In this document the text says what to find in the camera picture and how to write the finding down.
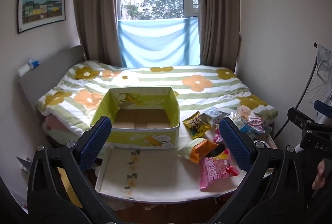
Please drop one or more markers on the dark green snack packet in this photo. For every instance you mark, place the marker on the dark green snack packet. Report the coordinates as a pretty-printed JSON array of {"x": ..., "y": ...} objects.
[{"x": 216, "y": 151}]

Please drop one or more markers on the framed wall picture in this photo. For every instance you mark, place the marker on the framed wall picture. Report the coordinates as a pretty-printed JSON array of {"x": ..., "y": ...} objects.
[{"x": 41, "y": 7}]

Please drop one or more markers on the light blue cloth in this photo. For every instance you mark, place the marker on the light blue cloth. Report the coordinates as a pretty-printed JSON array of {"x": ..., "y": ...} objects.
[{"x": 158, "y": 42}]

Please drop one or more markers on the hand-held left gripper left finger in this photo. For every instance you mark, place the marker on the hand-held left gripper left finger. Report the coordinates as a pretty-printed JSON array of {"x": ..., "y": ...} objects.
[{"x": 94, "y": 144}]

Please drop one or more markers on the pink pillow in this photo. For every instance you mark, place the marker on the pink pillow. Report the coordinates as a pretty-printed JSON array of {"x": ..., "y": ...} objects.
[{"x": 54, "y": 122}]

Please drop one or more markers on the small blue object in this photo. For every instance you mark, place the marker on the small blue object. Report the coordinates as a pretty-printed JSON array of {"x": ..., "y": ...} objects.
[{"x": 33, "y": 63}]

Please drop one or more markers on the yellow-green bear print cardboard box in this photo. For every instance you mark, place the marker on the yellow-green bear print cardboard box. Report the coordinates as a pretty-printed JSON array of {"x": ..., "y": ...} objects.
[{"x": 145, "y": 135}]

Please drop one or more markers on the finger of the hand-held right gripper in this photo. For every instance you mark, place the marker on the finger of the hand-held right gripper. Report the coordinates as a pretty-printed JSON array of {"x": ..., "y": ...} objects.
[
  {"x": 298, "y": 115},
  {"x": 323, "y": 107}
]

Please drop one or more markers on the bright pink snack packet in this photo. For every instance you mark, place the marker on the bright pink snack packet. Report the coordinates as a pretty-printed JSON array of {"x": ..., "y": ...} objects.
[{"x": 215, "y": 174}]

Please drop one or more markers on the person's right hand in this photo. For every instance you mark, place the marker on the person's right hand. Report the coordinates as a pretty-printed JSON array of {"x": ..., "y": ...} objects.
[{"x": 320, "y": 177}]

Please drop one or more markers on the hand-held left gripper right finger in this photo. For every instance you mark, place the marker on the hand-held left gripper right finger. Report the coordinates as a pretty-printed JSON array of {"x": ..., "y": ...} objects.
[{"x": 234, "y": 143}]

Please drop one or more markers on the orange and cream snack packet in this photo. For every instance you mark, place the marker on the orange and cream snack packet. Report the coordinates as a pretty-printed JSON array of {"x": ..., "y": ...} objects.
[{"x": 199, "y": 151}]

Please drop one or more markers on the striped floral blanket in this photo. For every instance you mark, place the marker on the striped floral blanket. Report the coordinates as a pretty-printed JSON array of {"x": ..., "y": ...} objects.
[{"x": 202, "y": 83}]

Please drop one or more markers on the gold chocolate snack packet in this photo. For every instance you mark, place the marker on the gold chocolate snack packet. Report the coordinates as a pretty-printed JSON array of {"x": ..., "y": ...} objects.
[{"x": 195, "y": 125}]

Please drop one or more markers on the crumpled paper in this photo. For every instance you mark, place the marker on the crumpled paper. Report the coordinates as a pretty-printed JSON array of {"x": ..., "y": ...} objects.
[{"x": 23, "y": 163}]

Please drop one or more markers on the grey bed headboard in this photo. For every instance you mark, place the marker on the grey bed headboard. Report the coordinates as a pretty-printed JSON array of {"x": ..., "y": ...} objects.
[{"x": 46, "y": 76}]

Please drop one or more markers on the clear waffle packet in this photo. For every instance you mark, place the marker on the clear waffle packet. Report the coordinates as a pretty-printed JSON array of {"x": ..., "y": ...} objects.
[{"x": 243, "y": 112}]

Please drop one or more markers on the grey-blue snack packet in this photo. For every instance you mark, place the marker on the grey-blue snack packet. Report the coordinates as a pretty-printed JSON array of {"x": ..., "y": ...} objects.
[{"x": 214, "y": 115}]

